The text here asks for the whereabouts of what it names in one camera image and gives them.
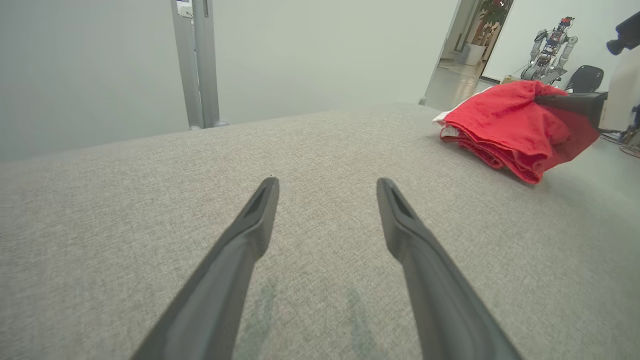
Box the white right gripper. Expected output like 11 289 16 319
534 46 640 133

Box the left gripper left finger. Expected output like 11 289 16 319
131 176 280 360

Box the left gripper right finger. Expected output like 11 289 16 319
376 177 524 360

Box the red Bulls 23 jersey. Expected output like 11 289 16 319
432 80 602 185

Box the black office chair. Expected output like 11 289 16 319
565 65 605 94

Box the grey humanoid robot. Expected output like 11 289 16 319
520 16 579 85

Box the white plant pot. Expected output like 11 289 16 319
464 43 487 67

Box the green potted plant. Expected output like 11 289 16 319
470 0 515 48

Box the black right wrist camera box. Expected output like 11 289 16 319
606 11 640 56

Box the grey partition post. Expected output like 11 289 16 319
170 0 229 131

